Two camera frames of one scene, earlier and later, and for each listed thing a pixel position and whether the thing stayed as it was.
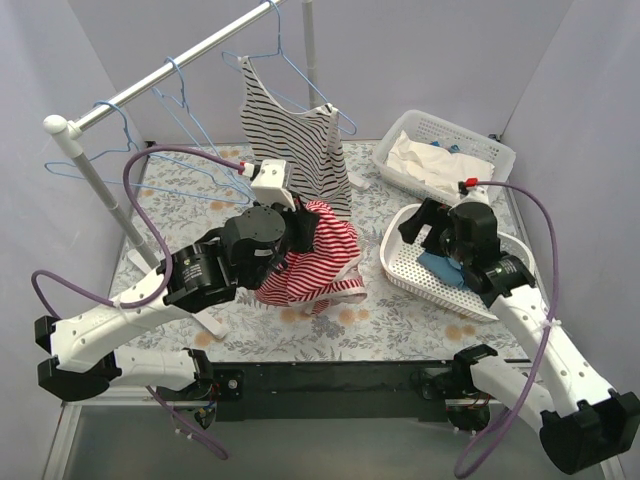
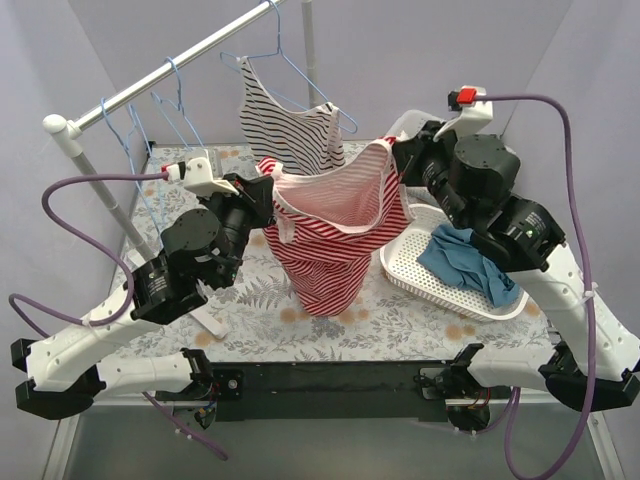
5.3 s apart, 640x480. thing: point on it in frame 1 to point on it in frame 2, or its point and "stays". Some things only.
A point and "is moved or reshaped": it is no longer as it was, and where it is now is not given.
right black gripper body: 430,220 to 408,160
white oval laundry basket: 402,261 stays
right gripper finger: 433,213 to 407,157
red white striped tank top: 320,278 is moved or reshaped
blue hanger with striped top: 235,60 stays
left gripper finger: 301,228 to 258,193
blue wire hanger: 184,106 to 178,108
